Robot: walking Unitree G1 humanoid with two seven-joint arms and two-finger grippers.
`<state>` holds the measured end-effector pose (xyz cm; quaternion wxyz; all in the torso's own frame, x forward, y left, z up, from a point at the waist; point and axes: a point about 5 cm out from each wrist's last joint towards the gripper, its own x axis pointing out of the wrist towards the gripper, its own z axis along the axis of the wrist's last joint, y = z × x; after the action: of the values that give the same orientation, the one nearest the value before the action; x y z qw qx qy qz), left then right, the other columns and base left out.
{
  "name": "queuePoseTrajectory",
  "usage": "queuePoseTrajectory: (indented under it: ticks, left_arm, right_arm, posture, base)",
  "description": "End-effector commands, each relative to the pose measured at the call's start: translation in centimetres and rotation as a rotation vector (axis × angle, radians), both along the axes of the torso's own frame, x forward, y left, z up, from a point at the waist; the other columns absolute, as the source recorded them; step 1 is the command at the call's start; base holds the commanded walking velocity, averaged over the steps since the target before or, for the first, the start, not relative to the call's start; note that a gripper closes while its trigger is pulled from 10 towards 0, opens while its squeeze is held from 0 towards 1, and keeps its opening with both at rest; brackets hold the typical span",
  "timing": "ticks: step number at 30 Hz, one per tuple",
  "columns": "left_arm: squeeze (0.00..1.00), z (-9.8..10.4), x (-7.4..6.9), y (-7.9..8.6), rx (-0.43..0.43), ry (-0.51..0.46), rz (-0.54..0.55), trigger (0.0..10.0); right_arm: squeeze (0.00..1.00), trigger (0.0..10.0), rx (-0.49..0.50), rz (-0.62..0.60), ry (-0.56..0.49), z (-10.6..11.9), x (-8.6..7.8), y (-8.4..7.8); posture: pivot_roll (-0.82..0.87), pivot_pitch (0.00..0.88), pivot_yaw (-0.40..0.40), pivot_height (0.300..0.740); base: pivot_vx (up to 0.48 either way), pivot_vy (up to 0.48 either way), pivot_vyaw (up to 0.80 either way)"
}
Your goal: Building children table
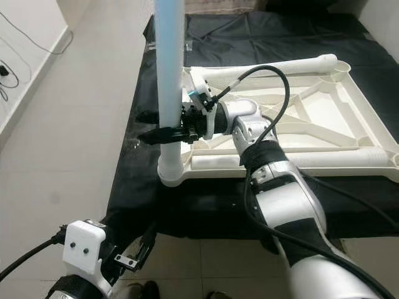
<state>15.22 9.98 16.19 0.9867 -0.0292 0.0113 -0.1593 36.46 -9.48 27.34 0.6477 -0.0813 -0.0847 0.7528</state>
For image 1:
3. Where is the black round basin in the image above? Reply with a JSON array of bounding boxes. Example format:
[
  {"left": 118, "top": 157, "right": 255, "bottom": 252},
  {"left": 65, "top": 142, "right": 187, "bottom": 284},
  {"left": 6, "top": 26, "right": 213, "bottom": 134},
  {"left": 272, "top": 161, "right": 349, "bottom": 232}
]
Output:
[{"left": 265, "top": 0, "right": 350, "bottom": 14}]

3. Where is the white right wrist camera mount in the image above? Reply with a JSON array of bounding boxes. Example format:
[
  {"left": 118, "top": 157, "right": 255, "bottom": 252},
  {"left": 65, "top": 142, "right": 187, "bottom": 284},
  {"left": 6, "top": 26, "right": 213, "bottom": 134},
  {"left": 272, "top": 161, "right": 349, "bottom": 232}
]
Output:
[{"left": 187, "top": 84, "right": 225, "bottom": 143}]

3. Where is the black left robot foot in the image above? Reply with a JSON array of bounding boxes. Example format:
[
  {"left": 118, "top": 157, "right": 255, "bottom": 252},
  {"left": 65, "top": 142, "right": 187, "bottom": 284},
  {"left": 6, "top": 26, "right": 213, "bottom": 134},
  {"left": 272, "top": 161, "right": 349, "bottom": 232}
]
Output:
[{"left": 128, "top": 280, "right": 161, "bottom": 299}]

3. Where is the white plastic table leg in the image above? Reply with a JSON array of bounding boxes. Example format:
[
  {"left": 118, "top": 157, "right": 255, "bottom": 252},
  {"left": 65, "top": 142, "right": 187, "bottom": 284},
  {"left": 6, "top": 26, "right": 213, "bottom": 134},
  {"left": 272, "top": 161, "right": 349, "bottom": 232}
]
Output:
[
  {"left": 190, "top": 54, "right": 339, "bottom": 85},
  {"left": 153, "top": 0, "right": 193, "bottom": 176},
  {"left": 190, "top": 148, "right": 399, "bottom": 169}
]

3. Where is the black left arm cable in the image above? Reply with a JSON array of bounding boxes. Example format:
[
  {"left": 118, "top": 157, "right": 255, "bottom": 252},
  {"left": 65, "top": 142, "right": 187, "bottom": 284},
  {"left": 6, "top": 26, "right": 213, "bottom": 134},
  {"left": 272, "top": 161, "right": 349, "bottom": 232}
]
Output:
[{"left": 0, "top": 234, "right": 72, "bottom": 281}]

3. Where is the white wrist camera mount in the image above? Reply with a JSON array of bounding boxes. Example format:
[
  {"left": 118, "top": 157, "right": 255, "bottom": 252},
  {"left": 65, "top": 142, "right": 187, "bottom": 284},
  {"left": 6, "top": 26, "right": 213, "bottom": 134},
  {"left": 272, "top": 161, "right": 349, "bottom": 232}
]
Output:
[
  {"left": 187, "top": 84, "right": 225, "bottom": 143},
  {"left": 65, "top": 219, "right": 116, "bottom": 284}
]

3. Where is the beige patterned box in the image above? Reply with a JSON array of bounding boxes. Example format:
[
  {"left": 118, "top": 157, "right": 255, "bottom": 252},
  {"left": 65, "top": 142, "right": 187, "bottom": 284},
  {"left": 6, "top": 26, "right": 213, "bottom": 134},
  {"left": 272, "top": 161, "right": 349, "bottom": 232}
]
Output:
[{"left": 184, "top": 0, "right": 269, "bottom": 16}]

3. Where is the clear tape strip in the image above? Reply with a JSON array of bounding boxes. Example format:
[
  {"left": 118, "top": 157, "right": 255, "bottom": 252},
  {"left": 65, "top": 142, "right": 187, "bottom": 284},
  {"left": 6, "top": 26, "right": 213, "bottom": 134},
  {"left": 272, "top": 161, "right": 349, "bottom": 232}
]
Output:
[{"left": 145, "top": 39, "right": 200, "bottom": 54}]

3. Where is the black wall cable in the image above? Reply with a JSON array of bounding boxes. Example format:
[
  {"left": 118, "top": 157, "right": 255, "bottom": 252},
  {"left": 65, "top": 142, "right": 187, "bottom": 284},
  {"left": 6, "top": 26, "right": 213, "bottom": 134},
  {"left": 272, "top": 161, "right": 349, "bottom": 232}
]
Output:
[
  {"left": 0, "top": 59, "right": 21, "bottom": 102},
  {"left": 0, "top": 12, "right": 75, "bottom": 57}
]

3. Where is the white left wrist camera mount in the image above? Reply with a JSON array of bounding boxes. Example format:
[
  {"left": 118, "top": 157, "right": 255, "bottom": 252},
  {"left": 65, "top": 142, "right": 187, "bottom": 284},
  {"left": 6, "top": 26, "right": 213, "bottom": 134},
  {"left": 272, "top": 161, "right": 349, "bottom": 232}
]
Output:
[{"left": 65, "top": 219, "right": 116, "bottom": 284}]

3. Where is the black tablecloth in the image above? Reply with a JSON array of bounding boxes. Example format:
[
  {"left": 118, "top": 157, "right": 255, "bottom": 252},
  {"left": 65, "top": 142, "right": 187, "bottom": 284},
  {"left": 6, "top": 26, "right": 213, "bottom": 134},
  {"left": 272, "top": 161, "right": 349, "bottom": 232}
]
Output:
[{"left": 105, "top": 11, "right": 399, "bottom": 240}]

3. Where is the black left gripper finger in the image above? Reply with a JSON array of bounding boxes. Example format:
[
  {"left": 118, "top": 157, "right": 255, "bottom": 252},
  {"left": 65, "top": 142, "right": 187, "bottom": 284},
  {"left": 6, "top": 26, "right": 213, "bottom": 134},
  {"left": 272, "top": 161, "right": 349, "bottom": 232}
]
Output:
[{"left": 137, "top": 221, "right": 158, "bottom": 262}]

